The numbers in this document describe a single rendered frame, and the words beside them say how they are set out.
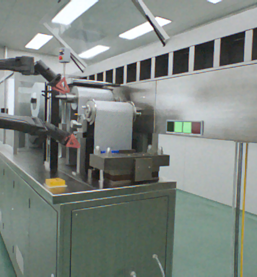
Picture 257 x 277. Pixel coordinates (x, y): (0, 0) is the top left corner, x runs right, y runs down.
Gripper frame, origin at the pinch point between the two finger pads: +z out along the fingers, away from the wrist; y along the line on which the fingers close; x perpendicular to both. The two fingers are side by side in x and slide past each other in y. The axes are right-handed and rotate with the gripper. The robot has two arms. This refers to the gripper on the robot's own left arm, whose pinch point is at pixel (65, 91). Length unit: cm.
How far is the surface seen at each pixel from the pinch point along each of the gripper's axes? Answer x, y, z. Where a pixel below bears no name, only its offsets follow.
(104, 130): -2.3, 6.4, 28.1
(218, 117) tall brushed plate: 21, 60, 43
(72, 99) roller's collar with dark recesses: 6.0, -21.7, 10.3
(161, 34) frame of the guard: 55, 20, 13
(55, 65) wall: 195, -551, 42
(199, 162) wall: 121, -166, 261
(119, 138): 0.5, 6.3, 37.7
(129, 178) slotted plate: -17, 25, 47
